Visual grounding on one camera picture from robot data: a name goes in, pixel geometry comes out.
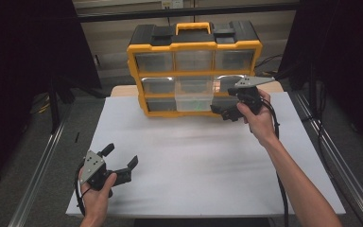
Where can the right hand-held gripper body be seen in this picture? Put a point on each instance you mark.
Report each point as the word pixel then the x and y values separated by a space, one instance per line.
pixel 250 94

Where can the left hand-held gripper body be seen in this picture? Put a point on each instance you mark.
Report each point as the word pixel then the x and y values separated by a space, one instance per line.
pixel 93 165

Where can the small green plastic part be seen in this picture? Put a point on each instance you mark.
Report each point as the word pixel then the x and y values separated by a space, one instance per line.
pixel 198 105

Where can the clear plastic drawer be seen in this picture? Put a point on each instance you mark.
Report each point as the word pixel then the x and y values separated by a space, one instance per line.
pixel 192 94

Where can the yellow black drawer organizer cabinet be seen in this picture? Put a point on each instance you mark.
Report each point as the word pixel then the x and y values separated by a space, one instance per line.
pixel 170 46

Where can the person's right hand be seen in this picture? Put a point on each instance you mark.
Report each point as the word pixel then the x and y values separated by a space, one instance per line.
pixel 263 126

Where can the person's left hand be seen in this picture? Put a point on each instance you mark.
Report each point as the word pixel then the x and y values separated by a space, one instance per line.
pixel 96 201

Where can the beige wooden table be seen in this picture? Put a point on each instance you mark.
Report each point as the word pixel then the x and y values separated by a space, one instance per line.
pixel 124 90

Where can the black metal stand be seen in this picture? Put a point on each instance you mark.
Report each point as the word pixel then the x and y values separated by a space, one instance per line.
pixel 54 107

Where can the black curtain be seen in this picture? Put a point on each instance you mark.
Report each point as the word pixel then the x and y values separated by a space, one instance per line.
pixel 343 63
pixel 19 63

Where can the metal floor rail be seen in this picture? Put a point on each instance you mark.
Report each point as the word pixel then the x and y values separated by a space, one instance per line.
pixel 34 176
pixel 337 157

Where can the white wall power outlet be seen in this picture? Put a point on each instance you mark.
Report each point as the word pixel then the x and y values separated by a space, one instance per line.
pixel 173 3

